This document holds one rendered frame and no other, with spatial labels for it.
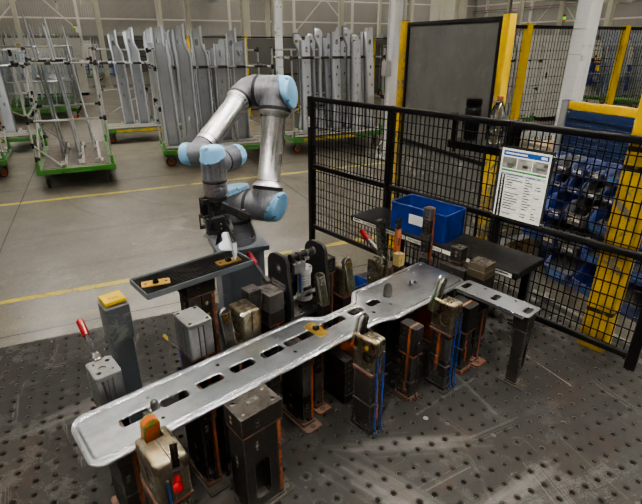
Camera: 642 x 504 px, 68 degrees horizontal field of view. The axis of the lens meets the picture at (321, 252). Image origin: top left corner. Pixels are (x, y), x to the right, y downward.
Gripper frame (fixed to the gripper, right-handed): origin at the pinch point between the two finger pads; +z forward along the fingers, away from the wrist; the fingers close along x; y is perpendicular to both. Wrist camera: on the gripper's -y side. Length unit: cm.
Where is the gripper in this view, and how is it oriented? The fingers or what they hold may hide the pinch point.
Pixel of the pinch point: (227, 252)
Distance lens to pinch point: 160.7
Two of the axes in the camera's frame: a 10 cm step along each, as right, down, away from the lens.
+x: 5.7, 3.3, -7.5
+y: -8.2, 2.3, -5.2
